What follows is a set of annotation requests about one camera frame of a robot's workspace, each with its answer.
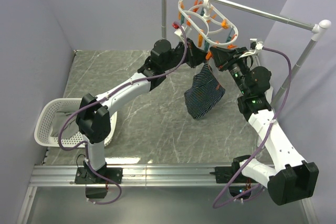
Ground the grey cloth in basket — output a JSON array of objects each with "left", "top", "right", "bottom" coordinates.
[{"left": 50, "top": 110, "right": 79, "bottom": 139}]

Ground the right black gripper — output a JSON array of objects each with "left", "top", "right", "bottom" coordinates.
[{"left": 209, "top": 47, "right": 250, "bottom": 95}]

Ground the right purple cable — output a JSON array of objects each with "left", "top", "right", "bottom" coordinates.
[{"left": 212, "top": 47, "right": 292, "bottom": 209}]

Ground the white metal drying rack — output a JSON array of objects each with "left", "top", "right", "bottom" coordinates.
[{"left": 161, "top": 0, "right": 331, "bottom": 106}]

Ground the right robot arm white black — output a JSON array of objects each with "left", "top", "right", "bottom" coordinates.
[{"left": 206, "top": 46, "right": 319, "bottom": 209}]

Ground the white perforated laundry basket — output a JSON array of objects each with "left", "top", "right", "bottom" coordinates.
[{"left": 34, "top": 98, "right": 118, "bottom": 147}]

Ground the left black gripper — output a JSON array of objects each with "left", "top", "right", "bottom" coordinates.
[{"left": 163, "top": 38, "right": 212, "bottom": 72}]

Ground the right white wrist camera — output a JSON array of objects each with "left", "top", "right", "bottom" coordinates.
[{"left": 240, "top": 38, "right": 264, "bottom": 58}]

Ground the white oval clip hanger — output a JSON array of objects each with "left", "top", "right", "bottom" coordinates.
[{"left": 177, "top": 0, "right": 239, "bottom": 60}]

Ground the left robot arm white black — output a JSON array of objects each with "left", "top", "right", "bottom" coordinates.
[{"left": 76, "top": 39, "right": 207, "bottom": 184}]

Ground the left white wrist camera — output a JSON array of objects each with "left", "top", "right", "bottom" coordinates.
[{"left": 172, "top": 22, "right": 192, "bottom": 42}]

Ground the navy striped underwear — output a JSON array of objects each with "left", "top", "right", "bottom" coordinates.
[{"left": 184, "top": 62, "right": 225, "bottom": 120}]

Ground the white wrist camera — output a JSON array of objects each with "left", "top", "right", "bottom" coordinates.
[
  {"left": 240, "top": 38, "right": 264, "bottom": 58},
  {"left": 172, "top": 22, "right": 192, "bottom": 42}
]

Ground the aluminium mounting rail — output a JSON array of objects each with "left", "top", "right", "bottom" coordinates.
[{"left": 28, "top": 163, "right": 230, "bottom": 188}]

